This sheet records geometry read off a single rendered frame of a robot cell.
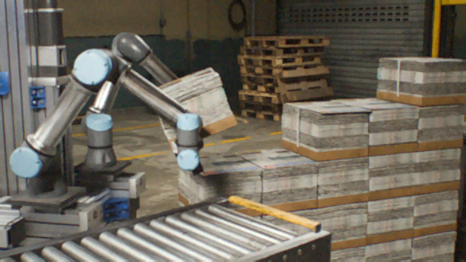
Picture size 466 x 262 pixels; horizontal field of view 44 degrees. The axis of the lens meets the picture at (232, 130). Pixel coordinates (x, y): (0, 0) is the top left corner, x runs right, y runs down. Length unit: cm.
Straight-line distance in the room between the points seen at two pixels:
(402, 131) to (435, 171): 32
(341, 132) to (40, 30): 143
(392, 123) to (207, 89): 105
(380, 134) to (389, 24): 741
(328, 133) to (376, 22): 774
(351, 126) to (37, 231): 148
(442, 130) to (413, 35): 691
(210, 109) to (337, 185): 83
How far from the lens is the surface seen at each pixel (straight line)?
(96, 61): 203
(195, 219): 206
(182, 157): 202
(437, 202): 326
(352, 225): 297
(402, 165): 307
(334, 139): 280
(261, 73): 921
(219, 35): 1111
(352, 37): 1071
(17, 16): 251
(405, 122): 303
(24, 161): 217
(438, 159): 321
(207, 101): 235
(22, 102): 252
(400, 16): 1018
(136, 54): 275
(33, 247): 189
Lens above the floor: 146
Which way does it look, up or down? 10 degrees down
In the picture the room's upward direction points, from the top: straight up
